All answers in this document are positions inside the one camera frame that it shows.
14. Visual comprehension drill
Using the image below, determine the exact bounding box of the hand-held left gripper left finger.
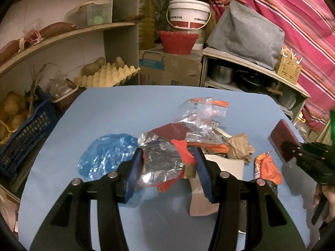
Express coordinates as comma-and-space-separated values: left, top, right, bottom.
30, 148, 146, 251

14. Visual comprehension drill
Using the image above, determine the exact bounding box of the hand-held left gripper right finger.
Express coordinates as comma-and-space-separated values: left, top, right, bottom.
194, 146, 307, 251

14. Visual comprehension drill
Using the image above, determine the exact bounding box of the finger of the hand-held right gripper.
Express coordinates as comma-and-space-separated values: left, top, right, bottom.
281, 141, 305, 163

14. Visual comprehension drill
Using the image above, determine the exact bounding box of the dark red card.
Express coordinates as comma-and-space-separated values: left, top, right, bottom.
150, 122, 193, 143
268, 119, 301, 163

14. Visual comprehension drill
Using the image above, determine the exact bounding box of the silver foil wrapper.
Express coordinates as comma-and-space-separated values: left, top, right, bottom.
137, 131, 187, 187

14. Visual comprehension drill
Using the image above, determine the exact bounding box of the red plastic scrap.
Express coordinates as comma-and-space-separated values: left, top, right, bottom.
157, 139, 197, 192

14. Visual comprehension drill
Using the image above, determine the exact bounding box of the person's right hand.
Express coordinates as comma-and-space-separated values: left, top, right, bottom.
313, 184, 335, 223

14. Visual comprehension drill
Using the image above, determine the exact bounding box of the small tan cardboard piece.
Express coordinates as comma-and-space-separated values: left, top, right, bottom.
183, 165, 197, 179

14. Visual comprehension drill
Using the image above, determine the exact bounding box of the white paper sheet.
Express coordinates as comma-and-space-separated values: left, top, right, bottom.
204, 154, 245, 179

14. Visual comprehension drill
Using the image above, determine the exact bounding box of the small oil bottle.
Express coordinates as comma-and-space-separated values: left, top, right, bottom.
296, 112, 311, 136

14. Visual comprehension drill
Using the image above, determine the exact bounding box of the brown cardboard piece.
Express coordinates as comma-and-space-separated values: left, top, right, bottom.
188, 178, 220, 216

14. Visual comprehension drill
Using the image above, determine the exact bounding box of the orange snack wrapper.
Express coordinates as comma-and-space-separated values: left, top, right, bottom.
253, 153, 283, 185

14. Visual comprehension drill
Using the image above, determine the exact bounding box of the blue plastic bag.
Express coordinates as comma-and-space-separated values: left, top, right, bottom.
78, 133, 147, 208

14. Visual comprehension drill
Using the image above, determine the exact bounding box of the crumpled brown paper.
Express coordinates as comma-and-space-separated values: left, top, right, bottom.
226, 133, 255, 164

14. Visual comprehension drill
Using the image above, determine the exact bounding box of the clear plastic zip bag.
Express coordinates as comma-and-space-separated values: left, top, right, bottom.
177, 97, 229, 144

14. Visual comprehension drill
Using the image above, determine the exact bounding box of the yellow utensil holder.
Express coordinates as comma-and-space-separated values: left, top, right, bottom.
275, 46, 303, 84

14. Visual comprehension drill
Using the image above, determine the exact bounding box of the black pan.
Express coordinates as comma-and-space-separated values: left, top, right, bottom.
236, 69, 265, 92

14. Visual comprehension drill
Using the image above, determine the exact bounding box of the wooden cabinet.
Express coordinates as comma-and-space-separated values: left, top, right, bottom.
201, 47, 311, 122

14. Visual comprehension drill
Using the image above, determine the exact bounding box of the steel pot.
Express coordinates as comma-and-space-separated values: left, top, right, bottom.
211, 64, 234, 85

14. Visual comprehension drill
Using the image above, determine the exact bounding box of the yellow egg tray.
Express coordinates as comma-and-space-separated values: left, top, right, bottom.
73, 63, 141, 88

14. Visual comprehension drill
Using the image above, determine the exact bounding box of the wicker basket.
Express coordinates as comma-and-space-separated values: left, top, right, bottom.
50, 78, 79, 113

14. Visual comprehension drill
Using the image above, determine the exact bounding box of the cardboard box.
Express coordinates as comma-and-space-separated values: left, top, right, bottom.
139, 48, 203, 87

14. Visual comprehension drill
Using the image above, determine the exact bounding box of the blue plastic crate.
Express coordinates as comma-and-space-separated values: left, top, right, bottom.
0, 86, 57, 174

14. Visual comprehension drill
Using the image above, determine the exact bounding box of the large potato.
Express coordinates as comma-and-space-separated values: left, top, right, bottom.
82, 57, 106, 76

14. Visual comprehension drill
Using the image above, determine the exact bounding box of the wooden shelf unit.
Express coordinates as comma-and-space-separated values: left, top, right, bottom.
0, 0, 142, 87

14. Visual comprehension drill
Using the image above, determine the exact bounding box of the grey cloth cover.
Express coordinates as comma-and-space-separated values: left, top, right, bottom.
206, 0, 285, 70

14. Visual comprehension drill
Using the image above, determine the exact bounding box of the red plastic basket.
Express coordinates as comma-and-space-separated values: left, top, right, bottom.
158, 31, 199, 55

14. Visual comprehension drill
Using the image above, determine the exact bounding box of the pink striped cloth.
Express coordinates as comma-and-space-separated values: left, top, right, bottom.
209, 0, 335, 134

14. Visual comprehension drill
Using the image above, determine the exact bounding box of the pile of potatoes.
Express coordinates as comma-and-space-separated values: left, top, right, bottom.
0, 91, 29, 142

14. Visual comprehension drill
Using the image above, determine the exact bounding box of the large oil bottle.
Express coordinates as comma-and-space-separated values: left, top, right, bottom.
139, 0, 157, 50

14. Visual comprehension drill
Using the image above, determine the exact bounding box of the white plastic bucket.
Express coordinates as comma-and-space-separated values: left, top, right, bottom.
167, 0, 212, 51

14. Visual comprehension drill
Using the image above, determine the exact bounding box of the sweet potato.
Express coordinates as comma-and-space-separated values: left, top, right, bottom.
0, 39, 25, 63
39, 22, 77, 38

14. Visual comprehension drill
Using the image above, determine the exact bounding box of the clear plastic container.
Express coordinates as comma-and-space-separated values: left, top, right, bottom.
67, 0, 113, 28

